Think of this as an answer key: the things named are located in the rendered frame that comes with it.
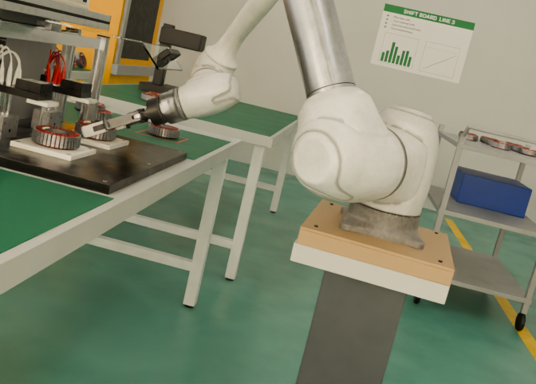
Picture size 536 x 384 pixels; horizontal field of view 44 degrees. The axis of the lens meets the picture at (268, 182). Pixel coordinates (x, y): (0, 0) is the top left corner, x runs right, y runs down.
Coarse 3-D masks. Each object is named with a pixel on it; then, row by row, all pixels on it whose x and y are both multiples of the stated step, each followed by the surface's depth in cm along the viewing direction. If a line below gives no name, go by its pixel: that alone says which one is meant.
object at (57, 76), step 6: (54, 54) 180; (60, 60) 179; (48, 66) 179; (60, 66) 179; (48, 72) 179; (54, 72) 181; (60, 72) 179; (42, 78) 182; (48, 78) 179; (54, 78) 178; (60, 78) 180; (54, 84) 178; (60, 84) 180
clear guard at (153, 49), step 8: (64, 24) 173; (96, 32) 172; (104, 32) 187; (128, 40) 171; (136, 40) 177; (144, 48) 171; (152, 48) 177; (160, 48) 185; (168, 48) 194; (152, 56) 173; (160, 64) 176; (168, 64) 184; (176, 64) 192
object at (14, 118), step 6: (0, 114) 157; (6, 114) 160; (12, 114) 162; (0, 120) 155; (6, 120) 157; (12, 120) 159; (0, 126) 155; (6, 126) 158; (12, 126) 160; (0, 132) 156; (6, 132) 158; (12, 132) 161; (0, 138) 156
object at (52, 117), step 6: (36, 114) 179; (48, 114) 179; (54, 114) 182; (60, 114) 185; (36, 120) 180; (42, 120) 179; (48, 120) 179; (54, 120) 182; (60, 120) 186; (30, 126) 180
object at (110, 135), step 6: (84, 120) 182; (78, 126) 177; (78, 132) 177; (108, 132) 178; (114, 132) 181; (90, 138) 177; (96, 138) 177; (102, 138) 178; (108, 138) 179; (114, 138) 181
